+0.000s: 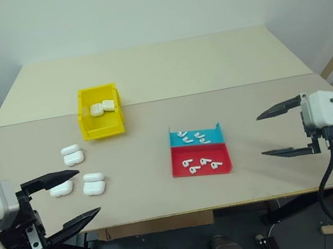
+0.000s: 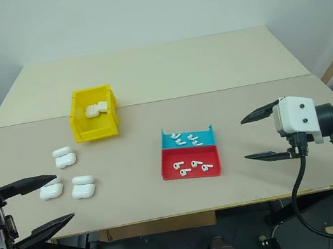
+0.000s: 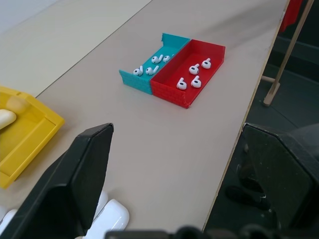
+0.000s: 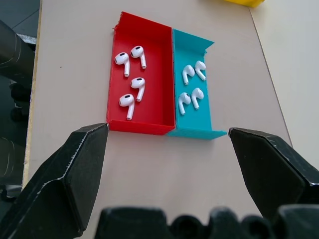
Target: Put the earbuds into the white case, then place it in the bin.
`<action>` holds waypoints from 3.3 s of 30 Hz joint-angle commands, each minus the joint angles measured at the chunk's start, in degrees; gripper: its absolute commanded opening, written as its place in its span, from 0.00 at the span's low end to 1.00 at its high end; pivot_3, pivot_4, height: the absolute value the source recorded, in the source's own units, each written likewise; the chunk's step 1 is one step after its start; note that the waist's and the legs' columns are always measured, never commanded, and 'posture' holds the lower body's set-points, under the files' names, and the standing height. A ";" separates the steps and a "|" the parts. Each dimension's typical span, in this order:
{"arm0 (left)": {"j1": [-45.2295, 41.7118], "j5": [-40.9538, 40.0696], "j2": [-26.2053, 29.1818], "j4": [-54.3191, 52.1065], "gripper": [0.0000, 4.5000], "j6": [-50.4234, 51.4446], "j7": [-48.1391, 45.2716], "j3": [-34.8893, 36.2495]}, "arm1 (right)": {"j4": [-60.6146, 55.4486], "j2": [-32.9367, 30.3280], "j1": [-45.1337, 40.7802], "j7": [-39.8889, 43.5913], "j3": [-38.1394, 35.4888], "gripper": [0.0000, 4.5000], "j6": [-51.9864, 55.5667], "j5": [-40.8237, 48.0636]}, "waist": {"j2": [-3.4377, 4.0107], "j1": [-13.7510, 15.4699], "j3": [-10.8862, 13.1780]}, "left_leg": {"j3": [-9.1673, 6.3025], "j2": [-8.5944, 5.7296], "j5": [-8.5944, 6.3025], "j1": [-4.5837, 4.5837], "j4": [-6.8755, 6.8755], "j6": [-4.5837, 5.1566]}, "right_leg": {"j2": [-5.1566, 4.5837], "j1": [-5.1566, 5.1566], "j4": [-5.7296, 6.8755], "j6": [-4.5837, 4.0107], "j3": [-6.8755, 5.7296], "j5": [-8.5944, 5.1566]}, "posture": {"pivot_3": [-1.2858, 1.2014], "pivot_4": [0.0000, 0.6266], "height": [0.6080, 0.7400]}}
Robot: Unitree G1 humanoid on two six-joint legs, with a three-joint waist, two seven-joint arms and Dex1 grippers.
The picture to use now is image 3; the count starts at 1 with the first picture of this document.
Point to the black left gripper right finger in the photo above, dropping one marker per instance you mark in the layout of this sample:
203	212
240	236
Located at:
281	174

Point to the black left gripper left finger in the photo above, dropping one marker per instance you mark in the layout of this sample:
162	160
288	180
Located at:
69	186

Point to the white earbud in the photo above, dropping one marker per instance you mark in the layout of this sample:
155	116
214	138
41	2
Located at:
156	59
137	71
196	82
193	69
206	64
182	84
166	58
150	71

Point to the yellow plastic bin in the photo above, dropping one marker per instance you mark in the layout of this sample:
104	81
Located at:
37	139

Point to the dark rounded shoe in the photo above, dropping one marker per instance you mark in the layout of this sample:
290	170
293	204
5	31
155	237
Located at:
245	195

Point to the wooden pole stand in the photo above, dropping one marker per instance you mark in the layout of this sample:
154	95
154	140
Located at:
289	53

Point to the red brick-pattern tray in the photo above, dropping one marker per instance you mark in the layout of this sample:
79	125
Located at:
164	79

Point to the red cloth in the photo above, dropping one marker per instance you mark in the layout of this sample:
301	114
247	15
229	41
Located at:
290	12

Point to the teal brick-pattern tray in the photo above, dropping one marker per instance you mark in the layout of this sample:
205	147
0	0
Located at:
172	44

